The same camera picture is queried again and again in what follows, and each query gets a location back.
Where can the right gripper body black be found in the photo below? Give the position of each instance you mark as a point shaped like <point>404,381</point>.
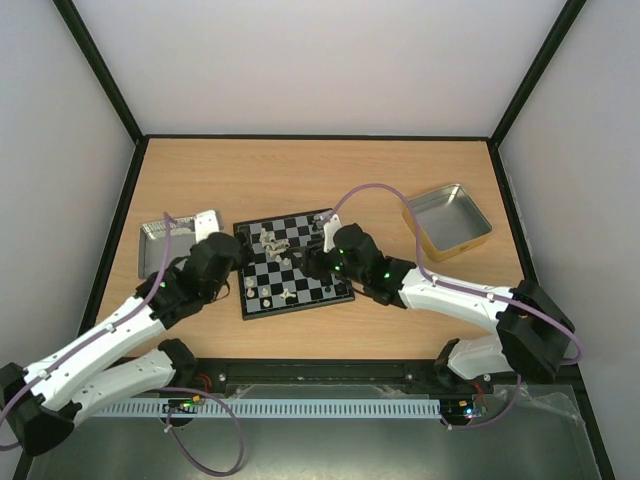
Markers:
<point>314,258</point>

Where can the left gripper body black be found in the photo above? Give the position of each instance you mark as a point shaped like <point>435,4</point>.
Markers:
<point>245,256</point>

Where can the white knight chess piece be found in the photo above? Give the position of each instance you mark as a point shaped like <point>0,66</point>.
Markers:
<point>286,294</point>

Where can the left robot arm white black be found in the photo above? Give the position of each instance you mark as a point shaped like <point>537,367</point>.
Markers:
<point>45,401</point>

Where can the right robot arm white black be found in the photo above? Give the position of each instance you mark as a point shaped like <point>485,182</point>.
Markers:
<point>527,333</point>

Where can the pile of white chess pieces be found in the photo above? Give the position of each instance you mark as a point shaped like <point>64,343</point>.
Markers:
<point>274,248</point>

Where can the row of black chess pieces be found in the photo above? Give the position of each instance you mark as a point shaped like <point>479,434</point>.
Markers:
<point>316,223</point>

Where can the black grey chessboard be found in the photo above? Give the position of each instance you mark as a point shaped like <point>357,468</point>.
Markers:
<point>270,284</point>

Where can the silver metal tin lid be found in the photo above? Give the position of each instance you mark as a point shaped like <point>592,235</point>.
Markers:
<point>152,241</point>

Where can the gold metal tin box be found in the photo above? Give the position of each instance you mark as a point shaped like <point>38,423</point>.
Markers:
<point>448,222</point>

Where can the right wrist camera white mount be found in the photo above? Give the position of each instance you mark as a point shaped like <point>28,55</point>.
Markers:
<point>331,225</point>

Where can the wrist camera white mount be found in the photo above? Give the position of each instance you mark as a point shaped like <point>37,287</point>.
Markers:
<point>206,223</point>
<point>331,225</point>

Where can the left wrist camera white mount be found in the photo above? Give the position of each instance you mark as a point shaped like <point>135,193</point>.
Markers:
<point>206,223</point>

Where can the black aluminium frame rail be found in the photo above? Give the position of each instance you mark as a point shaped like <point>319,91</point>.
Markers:
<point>224,376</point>

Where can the light blue cable duct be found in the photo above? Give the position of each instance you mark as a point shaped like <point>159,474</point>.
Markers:
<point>277,408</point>

